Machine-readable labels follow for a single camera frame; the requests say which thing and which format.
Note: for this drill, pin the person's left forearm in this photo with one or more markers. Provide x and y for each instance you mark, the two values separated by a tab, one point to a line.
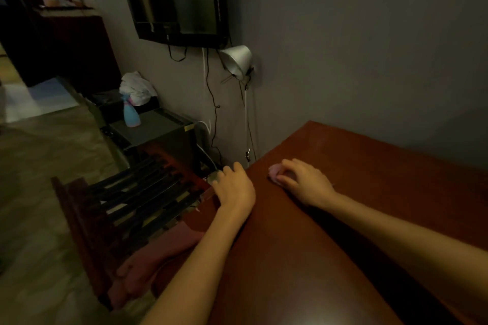
198	263

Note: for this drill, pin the blue pink spray bottle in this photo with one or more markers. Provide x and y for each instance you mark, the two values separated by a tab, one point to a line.
130	115

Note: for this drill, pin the person's left fingers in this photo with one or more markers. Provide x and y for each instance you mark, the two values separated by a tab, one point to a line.
228	174

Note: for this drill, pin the black box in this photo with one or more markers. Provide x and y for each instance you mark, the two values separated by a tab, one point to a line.
108	105

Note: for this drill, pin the person's right hand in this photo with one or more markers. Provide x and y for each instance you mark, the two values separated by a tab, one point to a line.
310	185

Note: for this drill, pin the dark wooden slatted rack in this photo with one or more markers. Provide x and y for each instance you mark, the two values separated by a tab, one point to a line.
129	206

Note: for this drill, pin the person's right thumb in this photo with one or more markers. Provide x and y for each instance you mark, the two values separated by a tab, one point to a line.
286	182

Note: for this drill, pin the white crumpled cloth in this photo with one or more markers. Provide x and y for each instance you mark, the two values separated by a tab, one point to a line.
136	86

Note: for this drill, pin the person's right forearm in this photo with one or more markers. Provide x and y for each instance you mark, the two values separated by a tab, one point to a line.
411	244

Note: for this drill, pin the person's left hand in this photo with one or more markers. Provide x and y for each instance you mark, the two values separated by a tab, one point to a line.
237	189

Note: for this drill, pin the dark mini fridge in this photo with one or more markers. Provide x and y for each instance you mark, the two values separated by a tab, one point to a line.
160	134

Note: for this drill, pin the pink towel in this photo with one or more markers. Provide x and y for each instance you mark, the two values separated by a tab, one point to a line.
152	260

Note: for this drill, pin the white cone wall lamp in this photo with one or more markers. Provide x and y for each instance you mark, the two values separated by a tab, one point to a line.
237	60

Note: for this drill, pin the pink cleaning cloth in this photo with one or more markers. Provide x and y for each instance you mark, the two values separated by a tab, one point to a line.
275	173

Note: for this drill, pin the dark wooden cabinet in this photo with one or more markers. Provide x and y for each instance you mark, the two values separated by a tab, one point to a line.
57	39

